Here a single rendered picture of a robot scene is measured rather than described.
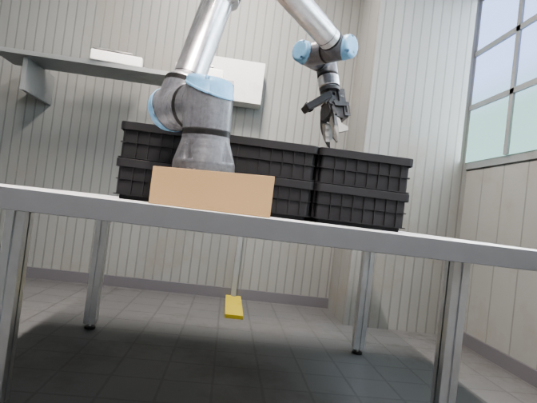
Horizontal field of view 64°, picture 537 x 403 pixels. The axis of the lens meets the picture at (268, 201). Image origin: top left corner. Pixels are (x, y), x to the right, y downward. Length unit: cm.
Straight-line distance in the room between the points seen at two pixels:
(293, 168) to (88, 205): 67
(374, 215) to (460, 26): 245
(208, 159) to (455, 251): 56
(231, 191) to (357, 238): 29
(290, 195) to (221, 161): 37
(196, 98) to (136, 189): 42
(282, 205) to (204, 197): 42
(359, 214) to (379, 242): 50
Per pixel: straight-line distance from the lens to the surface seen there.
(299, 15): 134
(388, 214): 137
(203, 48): 121
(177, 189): 94
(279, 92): 359
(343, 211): 133
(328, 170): 133
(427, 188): 326
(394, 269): 318
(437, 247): 90
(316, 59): 151
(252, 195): 93
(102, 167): 360
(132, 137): 135
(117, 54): 320
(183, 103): 106
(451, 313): 160
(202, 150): 99
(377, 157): 136
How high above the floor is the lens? 71
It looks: 2 degrees up
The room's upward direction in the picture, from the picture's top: 7 degrees clockwise
